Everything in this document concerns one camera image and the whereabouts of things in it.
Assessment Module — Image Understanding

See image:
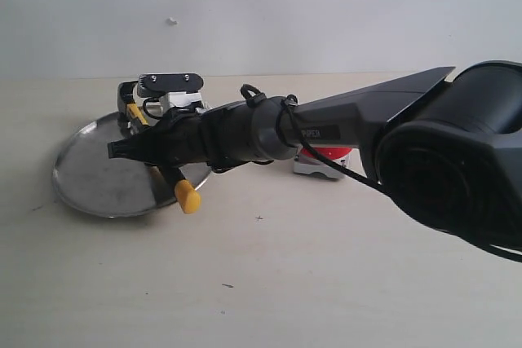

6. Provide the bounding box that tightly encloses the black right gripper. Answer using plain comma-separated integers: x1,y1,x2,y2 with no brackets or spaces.
107,101,255,171

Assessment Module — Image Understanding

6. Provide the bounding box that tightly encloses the black yellow claw hammer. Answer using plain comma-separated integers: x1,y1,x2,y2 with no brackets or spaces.
108,75,206,214

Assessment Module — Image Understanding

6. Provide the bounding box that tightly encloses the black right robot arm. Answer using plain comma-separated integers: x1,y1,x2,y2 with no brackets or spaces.
108,60,521,261

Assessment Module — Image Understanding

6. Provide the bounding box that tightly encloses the red dome push button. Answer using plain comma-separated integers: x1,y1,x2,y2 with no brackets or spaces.
292,144,354,181

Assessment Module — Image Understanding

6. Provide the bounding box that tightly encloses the round steel plate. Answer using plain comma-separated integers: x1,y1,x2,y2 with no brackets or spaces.
51,110,213,218

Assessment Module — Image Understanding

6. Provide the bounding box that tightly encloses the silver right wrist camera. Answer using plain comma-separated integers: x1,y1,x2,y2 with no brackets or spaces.
137,73,208,119

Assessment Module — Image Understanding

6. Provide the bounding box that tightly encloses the white wall hook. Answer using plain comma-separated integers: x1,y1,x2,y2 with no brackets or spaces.
166,17,178,26

